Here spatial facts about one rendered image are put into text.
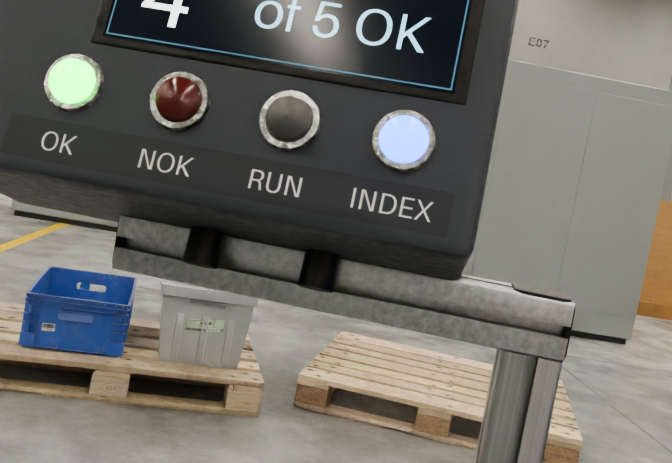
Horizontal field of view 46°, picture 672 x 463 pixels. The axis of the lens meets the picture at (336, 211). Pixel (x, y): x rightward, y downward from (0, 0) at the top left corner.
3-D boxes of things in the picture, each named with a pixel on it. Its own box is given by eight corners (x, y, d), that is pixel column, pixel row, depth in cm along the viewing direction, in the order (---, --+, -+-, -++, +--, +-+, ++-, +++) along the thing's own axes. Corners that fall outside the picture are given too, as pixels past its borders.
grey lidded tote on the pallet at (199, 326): (237, 336, 386) (249, 270, 384) (248, 374, 327) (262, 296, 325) (151, 325, 377) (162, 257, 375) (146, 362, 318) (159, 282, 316)
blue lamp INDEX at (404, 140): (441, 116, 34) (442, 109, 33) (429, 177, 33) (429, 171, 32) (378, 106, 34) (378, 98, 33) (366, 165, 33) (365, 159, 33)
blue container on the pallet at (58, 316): (130, 322, 376) (137, 277, 374) (122, 359, 317) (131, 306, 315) (41, 311, 367) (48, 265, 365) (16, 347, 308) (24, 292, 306)
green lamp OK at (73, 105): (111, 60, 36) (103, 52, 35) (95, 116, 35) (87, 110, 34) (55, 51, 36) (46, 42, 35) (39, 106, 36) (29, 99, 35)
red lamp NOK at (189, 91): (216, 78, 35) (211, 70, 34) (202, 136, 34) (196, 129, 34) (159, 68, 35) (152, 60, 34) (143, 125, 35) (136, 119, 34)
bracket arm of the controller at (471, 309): (557, 350, 41) (568, 294, 41) (565, 363, 38) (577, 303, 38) (132, 262, 45) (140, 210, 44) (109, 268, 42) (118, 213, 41)
